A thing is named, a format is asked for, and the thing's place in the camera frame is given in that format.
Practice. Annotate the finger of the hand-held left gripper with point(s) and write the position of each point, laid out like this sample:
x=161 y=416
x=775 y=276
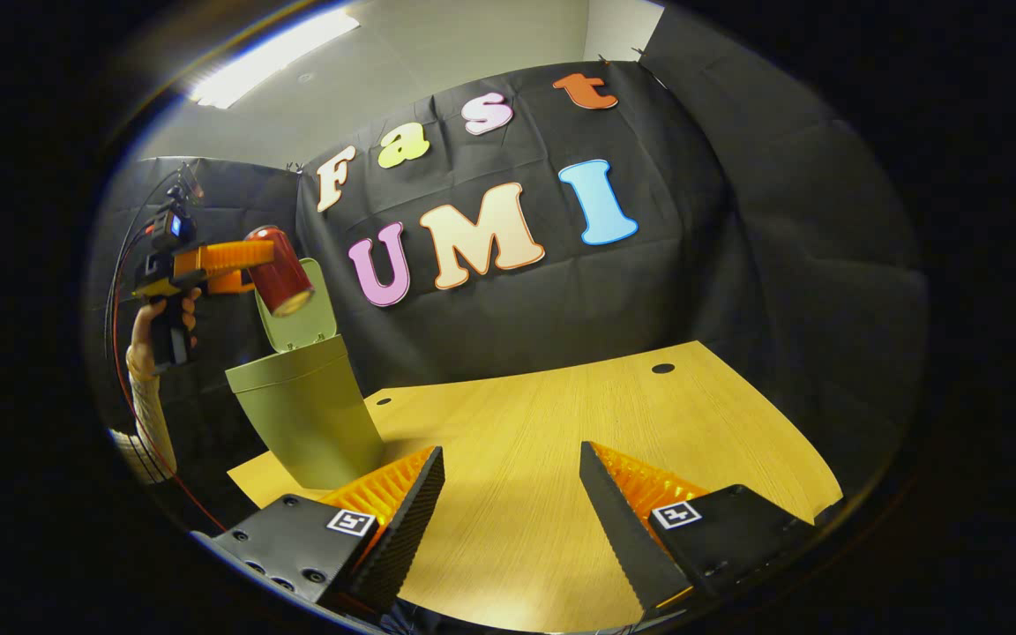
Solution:
x=235 y=256
x=230 y=283

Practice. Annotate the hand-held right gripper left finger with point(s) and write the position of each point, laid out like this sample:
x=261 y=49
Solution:
x=402 y=529

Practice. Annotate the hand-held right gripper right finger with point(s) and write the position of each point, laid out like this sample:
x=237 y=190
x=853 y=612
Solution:
x=618 y=529

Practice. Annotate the red pop can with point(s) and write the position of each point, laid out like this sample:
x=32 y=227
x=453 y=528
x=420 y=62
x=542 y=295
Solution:
x=283 y=269

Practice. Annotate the green desktop garbage bin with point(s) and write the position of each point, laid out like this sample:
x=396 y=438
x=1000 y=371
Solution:
x=314 y=414

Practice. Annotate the wooden desktop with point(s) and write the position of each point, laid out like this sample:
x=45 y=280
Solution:
x=561 y=459

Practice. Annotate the ceiling light panel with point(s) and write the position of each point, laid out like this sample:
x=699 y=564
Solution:
x=270 y=57

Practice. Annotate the black backdrop cloth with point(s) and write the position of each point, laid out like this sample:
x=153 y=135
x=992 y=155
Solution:
x=737 y=265

